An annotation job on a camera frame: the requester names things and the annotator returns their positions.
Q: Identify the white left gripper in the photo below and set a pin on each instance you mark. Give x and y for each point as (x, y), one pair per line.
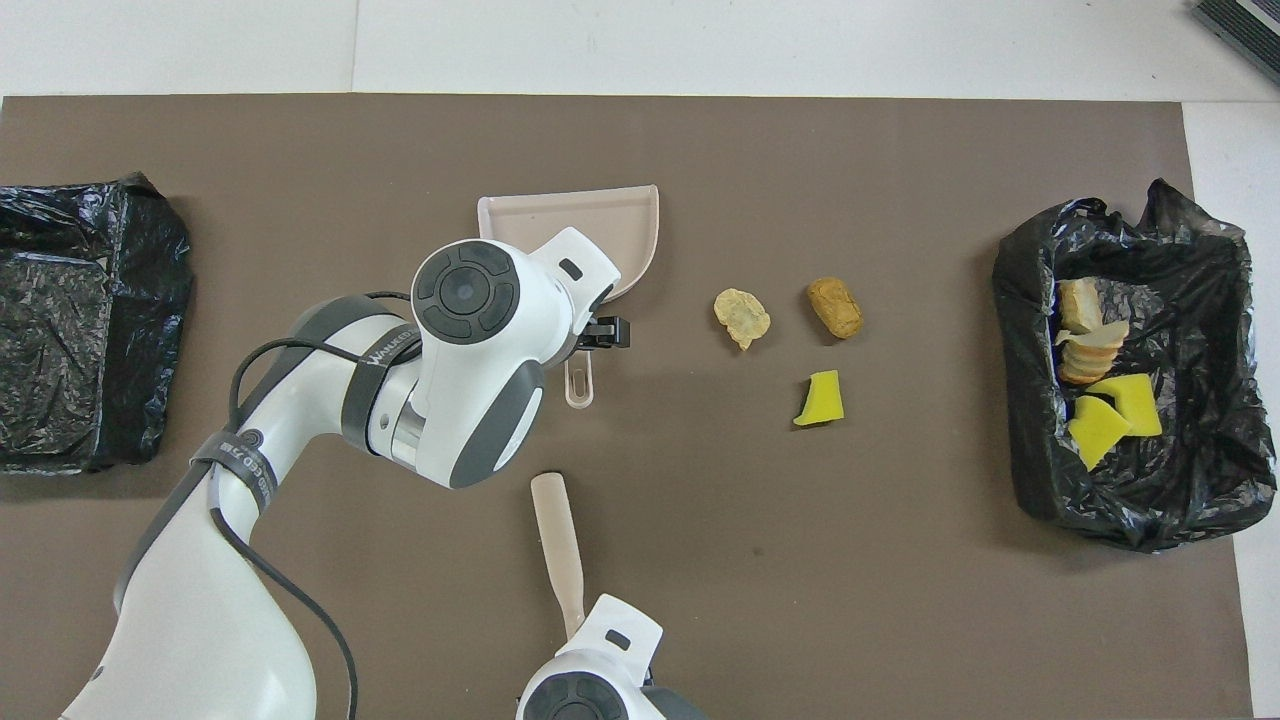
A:
(580, 275)

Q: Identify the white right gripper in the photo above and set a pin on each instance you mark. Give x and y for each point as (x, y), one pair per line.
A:
(612, 640)

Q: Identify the beige plastic dustpan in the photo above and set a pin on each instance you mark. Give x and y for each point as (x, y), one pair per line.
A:
(600, 215)

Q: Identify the pale beige bread chunk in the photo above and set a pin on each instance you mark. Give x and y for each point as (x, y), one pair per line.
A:
(742, 315)

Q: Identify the yellow sponge piece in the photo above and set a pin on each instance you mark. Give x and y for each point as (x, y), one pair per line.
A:
(1096, 432)
(1135, 400)
(822, 400)

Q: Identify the brown fried nugget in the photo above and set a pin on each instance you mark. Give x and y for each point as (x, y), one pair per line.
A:
(835, 307)

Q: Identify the striped croissant piece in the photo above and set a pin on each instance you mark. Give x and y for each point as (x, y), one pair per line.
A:
(1092, 352)
(1080, 303)

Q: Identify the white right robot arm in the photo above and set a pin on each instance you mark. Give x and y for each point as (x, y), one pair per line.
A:
(580, 700)

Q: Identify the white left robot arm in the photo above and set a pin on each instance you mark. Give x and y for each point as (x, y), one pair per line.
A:
(200, 620)

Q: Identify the black bag lined bin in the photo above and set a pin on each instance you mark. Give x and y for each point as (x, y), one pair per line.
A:
(130, 250)
(1200, 490)

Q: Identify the brown table mat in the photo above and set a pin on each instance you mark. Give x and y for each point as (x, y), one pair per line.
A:
(800, 600)

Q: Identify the grey ribbed device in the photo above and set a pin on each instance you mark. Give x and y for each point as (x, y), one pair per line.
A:
(1250, 25)

